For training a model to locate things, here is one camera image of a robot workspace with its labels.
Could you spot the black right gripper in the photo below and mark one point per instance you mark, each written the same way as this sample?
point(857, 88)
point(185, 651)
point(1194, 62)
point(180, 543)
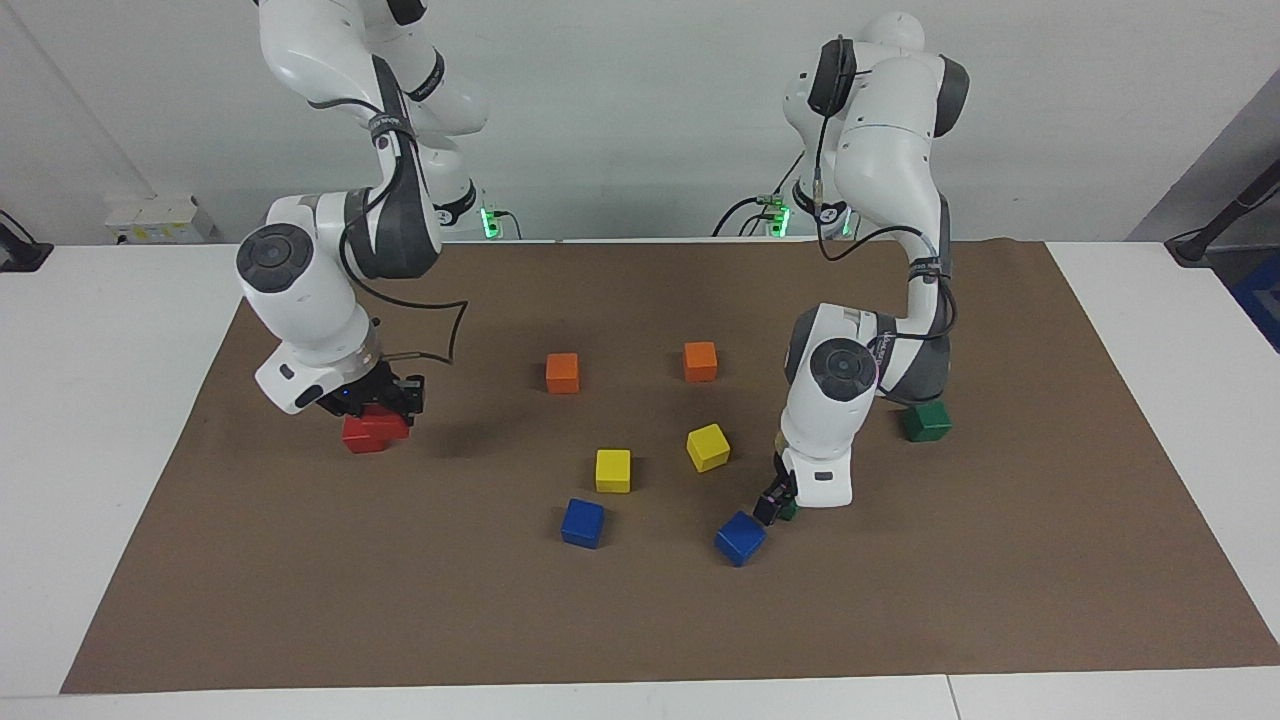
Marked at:
point(365, 390)

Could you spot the yellow wooden cube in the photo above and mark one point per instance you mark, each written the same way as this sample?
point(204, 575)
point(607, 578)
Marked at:
point(613, 472)
point(708, 449)

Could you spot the brown table mat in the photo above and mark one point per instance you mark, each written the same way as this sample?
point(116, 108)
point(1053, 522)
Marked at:
point(300, 580)

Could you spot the green wooden cube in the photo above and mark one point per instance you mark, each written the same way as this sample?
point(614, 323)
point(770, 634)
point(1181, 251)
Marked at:
point(928, 424)
point(789, 511)

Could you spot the blue wooden cube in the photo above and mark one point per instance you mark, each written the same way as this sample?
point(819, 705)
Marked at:
point(583, 524)
point(740, 542)

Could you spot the blue bin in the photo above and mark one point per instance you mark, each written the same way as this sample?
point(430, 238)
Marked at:
point(1262, 295)

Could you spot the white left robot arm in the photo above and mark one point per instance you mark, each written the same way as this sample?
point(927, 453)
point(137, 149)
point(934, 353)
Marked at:
point(830, 420)

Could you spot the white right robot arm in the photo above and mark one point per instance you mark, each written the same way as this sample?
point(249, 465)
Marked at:
point(300, 290)

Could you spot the white box with yellow label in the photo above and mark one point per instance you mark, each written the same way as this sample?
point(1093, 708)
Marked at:
point(160, 220)

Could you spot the red wooden cube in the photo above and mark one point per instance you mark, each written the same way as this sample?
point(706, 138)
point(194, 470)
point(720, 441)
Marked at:
point(390, 425)
point(360, 444)

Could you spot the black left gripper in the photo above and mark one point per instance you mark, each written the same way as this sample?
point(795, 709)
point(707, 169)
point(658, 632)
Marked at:
point(783, 480)

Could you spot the black table clamp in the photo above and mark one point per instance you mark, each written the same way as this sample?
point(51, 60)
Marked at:
point(20, 255)

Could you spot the orange wooden cube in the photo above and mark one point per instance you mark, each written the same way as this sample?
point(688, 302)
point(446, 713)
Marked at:
point(700, 363)
point(562, 375)

